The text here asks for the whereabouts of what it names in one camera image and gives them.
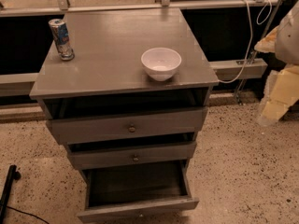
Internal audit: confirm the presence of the grey bottom drawer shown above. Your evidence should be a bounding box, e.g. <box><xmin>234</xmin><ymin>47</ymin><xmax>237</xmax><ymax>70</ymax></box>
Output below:
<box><xmin>78</xmin><ymin>161</ymin><xmax>199</xmax><ymax>223</ymax></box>

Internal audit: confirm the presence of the grey drawer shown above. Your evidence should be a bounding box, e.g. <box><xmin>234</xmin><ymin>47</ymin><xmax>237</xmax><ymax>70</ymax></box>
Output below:
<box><xmin>78</xmin><ymin>161</ymin><xmax>199</xmax><ymax>223</ymax></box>
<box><xmin>47</xmin><ymin>107</ymin><xmax>207</xmax><ymax>144</ymax></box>
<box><xmin>68</xmin><ymin>141</ymin><xmax>196</xmax><ymax>170</ymax></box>

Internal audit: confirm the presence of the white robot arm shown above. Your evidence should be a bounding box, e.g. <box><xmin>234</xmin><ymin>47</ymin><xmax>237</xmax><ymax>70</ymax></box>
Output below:
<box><xmin>254</xmin><ymin>1</ymin><xmax>299</xmax><ymax>126</ymax></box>

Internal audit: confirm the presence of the grey wooden drawer cabinet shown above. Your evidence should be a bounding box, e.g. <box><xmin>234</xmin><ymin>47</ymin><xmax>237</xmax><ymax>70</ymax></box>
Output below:
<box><xmin>29</xmin><ymin>7</ymin><xmax>220</xmax><ymax>185</ymax></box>

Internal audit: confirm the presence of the grey middle drawer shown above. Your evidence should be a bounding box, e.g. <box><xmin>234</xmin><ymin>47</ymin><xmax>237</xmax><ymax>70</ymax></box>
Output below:
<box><xmin>68</xmin><ymin>141</ymin><xmax>196</xmax><ymax>170</ymax></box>

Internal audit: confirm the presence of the grey top drawer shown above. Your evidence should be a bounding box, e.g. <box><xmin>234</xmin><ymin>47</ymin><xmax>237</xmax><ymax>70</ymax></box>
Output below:
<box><xmin>47</xmin><ymin>107</ymin><xmax>207</xmax><ymax>144</ymax></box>

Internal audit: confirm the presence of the white ceramic bowl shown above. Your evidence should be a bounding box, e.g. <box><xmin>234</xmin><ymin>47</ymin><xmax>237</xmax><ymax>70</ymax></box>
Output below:
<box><xmin>141</xmin><ymin>48</ymin><xmax>182</xmax><ymax>81</ymax></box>

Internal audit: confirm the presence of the thin metal diagonal rod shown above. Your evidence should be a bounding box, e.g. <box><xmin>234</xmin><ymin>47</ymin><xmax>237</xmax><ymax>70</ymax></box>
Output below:
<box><xmin>233</xmin><ymin>0</ymin><xmax>290</xmax><ymax>105</ymax></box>

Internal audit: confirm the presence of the blue silver drink can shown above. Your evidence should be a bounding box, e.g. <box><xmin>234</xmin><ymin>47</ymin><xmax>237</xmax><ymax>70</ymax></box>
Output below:
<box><xmin>49</xmin><ymin>19</ymin><xmax>75</xmax><ymax>61</ymax></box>

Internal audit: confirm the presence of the black bar on floor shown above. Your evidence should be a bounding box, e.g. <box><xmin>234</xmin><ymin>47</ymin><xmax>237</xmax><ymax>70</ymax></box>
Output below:
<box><xmin>0</xmin><ymin>165</ymin><xmax>21</xmax><ymax>224</ymax></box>

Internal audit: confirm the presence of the grey metal rail frame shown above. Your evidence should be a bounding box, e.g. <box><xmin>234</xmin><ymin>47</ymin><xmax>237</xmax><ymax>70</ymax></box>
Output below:
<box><xmin>0</xmin><ymin>0</ymin><xmax>283</xmax><ymax>98</ymax></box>

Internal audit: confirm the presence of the white hanging cable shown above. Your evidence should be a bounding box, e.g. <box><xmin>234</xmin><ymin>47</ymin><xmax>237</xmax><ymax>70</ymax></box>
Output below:
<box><xmin>217</xmin><ymin>0</ymin><xmax>273</xmax><ymax>85</ymax></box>

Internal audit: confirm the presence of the thin black floor cable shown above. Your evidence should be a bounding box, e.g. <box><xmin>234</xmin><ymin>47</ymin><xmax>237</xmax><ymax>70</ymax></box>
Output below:
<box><xmin>5</xmin><ymin>204</ymin><xmax>50</xmax><ymax>224</ymax></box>

